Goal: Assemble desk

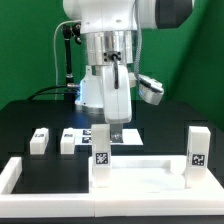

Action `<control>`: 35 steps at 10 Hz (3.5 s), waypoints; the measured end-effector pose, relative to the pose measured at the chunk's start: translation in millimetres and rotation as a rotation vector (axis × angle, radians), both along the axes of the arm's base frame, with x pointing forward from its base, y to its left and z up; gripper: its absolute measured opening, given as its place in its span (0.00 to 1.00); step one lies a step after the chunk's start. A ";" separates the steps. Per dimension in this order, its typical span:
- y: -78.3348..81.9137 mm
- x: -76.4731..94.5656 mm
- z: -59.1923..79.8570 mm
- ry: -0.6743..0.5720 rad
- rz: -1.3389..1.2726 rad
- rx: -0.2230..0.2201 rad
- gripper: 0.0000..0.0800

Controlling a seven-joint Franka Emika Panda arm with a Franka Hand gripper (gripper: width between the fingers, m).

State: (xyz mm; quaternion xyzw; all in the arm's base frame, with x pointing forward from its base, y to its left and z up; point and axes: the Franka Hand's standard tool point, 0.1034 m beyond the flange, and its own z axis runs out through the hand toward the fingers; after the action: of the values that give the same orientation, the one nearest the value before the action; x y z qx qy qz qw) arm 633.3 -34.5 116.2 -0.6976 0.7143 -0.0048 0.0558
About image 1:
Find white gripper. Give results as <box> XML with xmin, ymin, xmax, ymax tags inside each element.
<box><xmin>101</xmin><ymin>65</ymin><xmax>132</xmax><ymax>143</ymax></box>

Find white desk top tray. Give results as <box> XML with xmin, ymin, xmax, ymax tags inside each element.
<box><xmin>88</xmin><ymin>155</ymin><xmax>224</xmax><ymax>217</ymax></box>

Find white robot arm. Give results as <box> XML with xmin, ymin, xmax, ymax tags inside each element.
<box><xmin>63</xmin><ymin>0</ymin><xmax>195</xmax><ymax>143</ymax></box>

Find fiducial marker sheet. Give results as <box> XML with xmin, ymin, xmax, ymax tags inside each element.
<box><xmin>75</xmin><ymin>129</ymin><xmax>143</xmax><ymax>145</ymax></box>

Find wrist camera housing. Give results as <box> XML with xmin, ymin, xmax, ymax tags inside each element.
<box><xmin>139</xmin><ymin>75</ymin><xmax>164</xmax><ymax>105</ymax></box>

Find black cables on table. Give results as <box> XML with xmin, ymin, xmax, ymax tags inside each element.
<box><xmin>25</xmin><ymin>83</ymin><xmax>81</xmax><ymax>102</ymax></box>

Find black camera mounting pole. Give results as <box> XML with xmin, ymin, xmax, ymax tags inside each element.
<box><xmin>62</xmin><ymin>23</ymin><xmax>81</xmax><ymax>83</ymax></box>

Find grey camera cable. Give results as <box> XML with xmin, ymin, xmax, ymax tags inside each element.
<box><xmin>53</xmin><ymin>20</ymin><xmax>83</xmax><ymax>101</ymax></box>

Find white U-shaped obstacle frame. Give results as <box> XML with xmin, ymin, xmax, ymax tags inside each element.
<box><xmin>0</xmin><ymin>157</ymin><xmax>95</xmax><ymax>218</ymax></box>

